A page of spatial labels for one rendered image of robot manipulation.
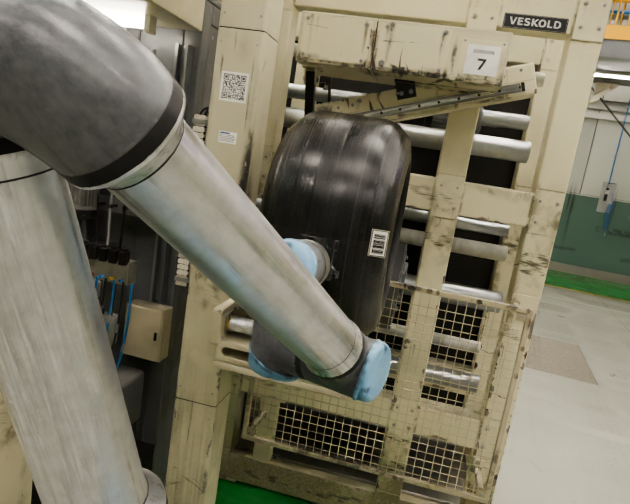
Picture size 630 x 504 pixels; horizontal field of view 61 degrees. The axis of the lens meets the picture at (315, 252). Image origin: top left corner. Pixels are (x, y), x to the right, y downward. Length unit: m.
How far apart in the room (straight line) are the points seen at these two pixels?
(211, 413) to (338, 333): 1.00
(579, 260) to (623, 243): 0.76
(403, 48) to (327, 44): 0.22
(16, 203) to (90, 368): 0.18
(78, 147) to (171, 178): 0.08
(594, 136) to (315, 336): 10.21
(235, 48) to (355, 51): 0.38
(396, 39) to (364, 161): 0.55
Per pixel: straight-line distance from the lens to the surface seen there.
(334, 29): 1.69
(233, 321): 1.43
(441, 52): 1.65
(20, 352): 0.57
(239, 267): 0.52
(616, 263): 10.81
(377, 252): 1.17
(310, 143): 1.25
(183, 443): 1.71
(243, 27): 1.48
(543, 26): 2.01
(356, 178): 1.19
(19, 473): 1.57
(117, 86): 0.40
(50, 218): 0.53
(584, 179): 10.69
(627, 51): 7.02
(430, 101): 1.76
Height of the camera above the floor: 1.37
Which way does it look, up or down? 10 degrees down
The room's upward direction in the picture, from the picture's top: 9 degrees clockwise
